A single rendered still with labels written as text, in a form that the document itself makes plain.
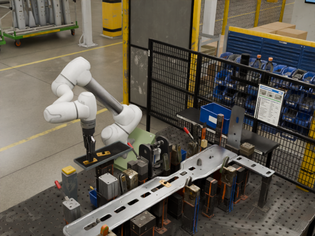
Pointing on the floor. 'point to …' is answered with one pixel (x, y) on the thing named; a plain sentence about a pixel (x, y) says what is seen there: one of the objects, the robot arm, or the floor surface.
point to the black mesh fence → (228, 103)
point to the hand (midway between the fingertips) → (89, 156)
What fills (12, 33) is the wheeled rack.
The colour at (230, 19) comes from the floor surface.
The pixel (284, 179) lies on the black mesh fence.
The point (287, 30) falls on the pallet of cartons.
